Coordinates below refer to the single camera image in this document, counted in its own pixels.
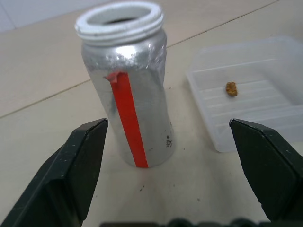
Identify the small brown food piece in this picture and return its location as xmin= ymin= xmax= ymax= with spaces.
xmin=225 ymin=81 xmax=238 ymax=97

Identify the silver bottle with red stripe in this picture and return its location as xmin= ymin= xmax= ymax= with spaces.
xmin=74 ymin=0 xmax=177 ymax=169

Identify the clear plastic rectangular container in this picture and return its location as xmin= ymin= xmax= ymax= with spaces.
xmin=185 ymin=35 xmax=303 ymax=153

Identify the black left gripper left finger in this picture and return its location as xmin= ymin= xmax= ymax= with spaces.
xmin=0 ymin=118 xmax=109 ymax=227

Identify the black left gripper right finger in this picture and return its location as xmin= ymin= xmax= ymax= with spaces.
xmin=229 ymin=118 xmax=303 ymax=225

